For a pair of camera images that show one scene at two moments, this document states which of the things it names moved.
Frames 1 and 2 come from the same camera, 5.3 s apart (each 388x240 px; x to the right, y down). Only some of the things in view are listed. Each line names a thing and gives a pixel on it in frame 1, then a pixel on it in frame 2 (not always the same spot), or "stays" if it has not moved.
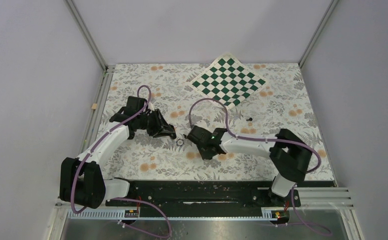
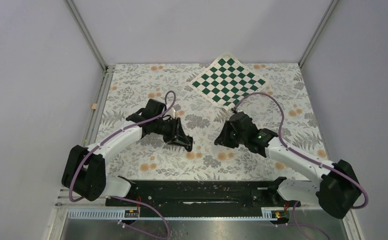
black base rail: (205, 194) stays
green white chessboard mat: (228, 80) stays
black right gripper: (205, 155) → (222, 139)
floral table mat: (282, 102) stays
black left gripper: (161, 128) → (176, 135)
